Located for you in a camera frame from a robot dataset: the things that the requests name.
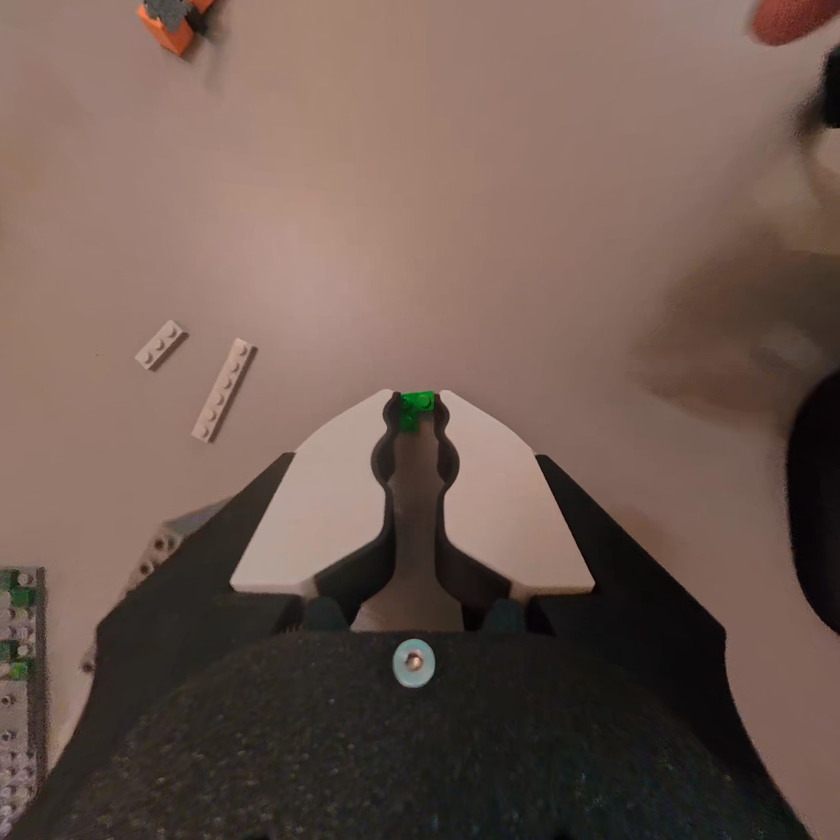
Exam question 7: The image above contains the black mesh cushion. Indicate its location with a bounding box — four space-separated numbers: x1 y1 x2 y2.
786 374 840 636

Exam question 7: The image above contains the orange brick mini build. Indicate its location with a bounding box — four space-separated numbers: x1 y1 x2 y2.
136 0 219 60

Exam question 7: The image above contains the short light grey plate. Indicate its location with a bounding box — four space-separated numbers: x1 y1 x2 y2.
134 319 190 372

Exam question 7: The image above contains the small green corner plate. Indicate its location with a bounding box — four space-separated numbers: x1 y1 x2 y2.
398 390 437 434

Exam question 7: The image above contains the dark grey cross wall piece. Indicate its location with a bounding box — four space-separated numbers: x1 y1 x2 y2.
79 497 232 680

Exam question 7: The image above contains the long light grey plate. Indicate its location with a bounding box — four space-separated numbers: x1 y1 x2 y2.
190 337 259 445

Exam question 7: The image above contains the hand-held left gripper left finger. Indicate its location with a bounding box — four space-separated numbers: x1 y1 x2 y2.
230 390 403 619

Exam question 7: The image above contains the person's right hand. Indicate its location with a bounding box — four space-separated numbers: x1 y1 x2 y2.
748 0 840 48

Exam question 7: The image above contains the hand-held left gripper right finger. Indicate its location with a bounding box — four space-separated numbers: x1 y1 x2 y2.
433 389 597 619

